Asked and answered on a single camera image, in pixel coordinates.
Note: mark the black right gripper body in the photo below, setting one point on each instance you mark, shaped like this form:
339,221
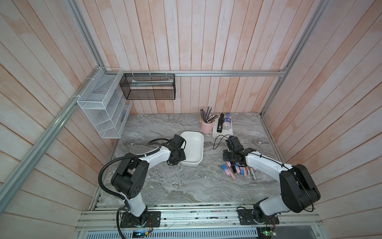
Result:
228,156

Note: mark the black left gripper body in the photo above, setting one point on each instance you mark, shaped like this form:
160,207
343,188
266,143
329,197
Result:
180,156

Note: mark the blue pink gradient lipstick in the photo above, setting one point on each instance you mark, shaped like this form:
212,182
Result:
225,170

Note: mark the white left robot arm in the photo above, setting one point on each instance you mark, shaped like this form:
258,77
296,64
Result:
128,180

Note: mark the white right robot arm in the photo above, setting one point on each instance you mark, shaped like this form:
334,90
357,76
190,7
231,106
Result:
298,190

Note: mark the pink blue lipstick silver cap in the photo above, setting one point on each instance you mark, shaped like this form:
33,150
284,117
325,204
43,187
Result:
242,170

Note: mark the white plastic storage box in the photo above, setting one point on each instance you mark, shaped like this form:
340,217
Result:
194,148

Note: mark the silver lipstick tube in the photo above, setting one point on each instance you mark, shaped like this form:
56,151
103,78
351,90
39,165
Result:
253,173

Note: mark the clear Pepsi plastic bottle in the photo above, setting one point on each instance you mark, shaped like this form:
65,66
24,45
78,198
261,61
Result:
227,124

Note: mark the black stapler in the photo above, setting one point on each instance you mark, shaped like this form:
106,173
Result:
220,123

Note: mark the pink metal pen bucket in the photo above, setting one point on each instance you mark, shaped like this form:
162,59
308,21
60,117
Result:
206,128

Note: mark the bundle of coloured pens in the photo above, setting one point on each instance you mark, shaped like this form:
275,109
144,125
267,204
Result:
207,115

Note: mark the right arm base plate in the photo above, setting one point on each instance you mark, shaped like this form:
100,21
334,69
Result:
255,217

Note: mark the black mesh wall basket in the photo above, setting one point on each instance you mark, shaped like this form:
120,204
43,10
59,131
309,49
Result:
148,86

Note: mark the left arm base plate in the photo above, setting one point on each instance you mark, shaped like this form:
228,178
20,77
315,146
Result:
146,220

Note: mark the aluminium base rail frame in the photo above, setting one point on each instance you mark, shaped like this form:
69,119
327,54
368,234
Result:
202,221

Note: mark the white wire wall shelf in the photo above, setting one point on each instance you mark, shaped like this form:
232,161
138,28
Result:
104,103

